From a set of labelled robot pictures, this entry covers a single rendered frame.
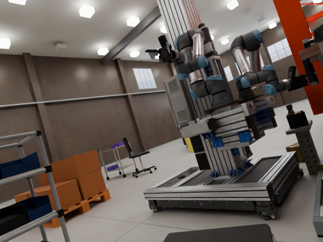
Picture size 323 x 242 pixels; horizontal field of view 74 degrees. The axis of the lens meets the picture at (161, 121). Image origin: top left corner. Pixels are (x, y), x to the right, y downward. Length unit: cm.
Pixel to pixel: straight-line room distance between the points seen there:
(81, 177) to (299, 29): 310
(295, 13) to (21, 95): 1130
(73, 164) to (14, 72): 940
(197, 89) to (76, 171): 232
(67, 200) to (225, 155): 226
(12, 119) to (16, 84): 172
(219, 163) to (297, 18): 133
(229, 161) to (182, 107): 63
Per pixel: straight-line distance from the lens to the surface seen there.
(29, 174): 154
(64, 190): 333
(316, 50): 145
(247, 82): 157
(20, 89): 1214
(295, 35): 213
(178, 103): 203
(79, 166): 344
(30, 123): 1169
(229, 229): 89
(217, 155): 197
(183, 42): 180
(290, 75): 171
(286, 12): 218
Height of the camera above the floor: 74
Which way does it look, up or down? 3 degrees up
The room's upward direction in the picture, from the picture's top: 17 degrees counter-clockwise
